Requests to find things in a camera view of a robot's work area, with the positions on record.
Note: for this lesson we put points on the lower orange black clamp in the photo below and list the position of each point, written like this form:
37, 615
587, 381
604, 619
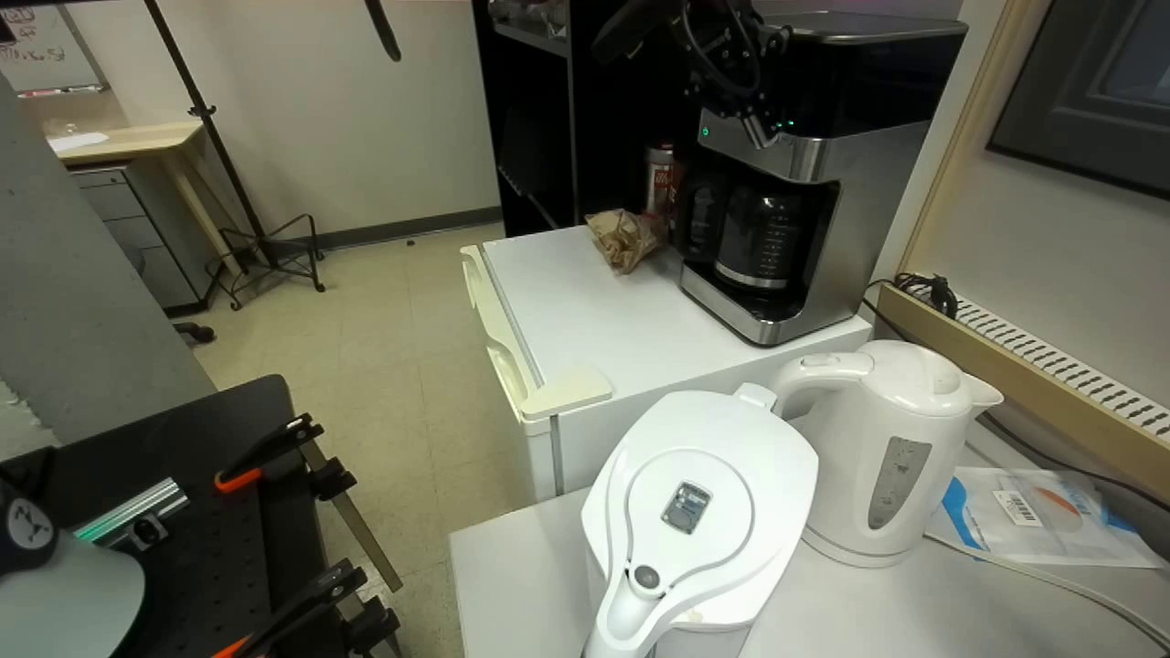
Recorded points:
305, 604

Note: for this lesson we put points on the whiteboard on wall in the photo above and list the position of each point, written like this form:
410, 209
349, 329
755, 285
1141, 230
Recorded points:
45, 56

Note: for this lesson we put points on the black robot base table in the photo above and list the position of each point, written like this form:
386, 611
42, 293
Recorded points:
216, 564

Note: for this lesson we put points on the wooden desk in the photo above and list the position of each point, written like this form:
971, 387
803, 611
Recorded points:
149, 140

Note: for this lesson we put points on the orange black clamp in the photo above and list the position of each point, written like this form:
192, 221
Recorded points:
305, 604
246, 466

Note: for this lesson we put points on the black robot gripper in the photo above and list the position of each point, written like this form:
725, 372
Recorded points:
725, 49

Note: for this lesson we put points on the black tripod stand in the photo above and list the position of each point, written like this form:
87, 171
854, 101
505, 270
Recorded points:
265, 255

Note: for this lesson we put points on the white mini fridge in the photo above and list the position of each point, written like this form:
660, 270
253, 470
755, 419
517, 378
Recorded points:
583, 347

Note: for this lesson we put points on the brown jar behind bag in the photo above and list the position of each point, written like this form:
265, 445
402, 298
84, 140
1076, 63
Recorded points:
660, 181

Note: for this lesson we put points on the white baseboard heater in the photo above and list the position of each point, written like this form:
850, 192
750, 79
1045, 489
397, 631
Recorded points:
1079, 402

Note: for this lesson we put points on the dark framed picture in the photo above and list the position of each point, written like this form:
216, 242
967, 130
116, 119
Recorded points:
1094, 91

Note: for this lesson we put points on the upper orange black clamp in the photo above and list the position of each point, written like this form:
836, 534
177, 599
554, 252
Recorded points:
246, 466

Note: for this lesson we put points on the white electric kettle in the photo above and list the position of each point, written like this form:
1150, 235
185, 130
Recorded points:
892, 425

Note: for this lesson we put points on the white water filter pitcher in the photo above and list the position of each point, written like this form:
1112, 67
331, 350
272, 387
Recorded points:
693, 523

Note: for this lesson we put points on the blue white plastic packet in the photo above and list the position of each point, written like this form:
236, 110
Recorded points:
1042, 515

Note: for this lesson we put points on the black shelving unit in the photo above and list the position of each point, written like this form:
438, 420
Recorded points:
574, 130

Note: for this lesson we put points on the black silver coffeemaker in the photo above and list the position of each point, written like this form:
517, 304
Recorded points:
859, 102

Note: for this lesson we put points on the grey filing cabinet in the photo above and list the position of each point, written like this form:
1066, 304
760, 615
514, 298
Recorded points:
154, 226

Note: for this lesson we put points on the glass coffee carafe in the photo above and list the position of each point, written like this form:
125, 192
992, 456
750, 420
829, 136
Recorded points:
762, 235

